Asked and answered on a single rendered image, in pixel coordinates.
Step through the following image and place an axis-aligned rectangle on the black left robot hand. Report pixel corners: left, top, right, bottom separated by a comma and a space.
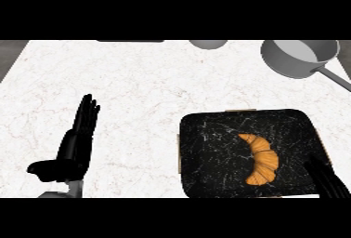
26, 93, 102, 183

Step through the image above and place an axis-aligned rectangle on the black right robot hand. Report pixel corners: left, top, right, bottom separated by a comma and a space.
302, 154, 351, 199

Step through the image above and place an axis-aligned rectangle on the black marble tray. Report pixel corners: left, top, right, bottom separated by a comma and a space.
177, 108, 335, 199

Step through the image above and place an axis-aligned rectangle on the grey round bowl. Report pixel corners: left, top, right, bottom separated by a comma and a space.
187, 40, 228, 50

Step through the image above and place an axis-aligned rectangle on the grey metal pot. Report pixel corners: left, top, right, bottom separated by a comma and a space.
259, 40, 351, 93

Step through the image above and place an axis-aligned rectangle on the golden brown croissant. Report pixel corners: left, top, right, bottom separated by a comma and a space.
237, 133, 280, 187

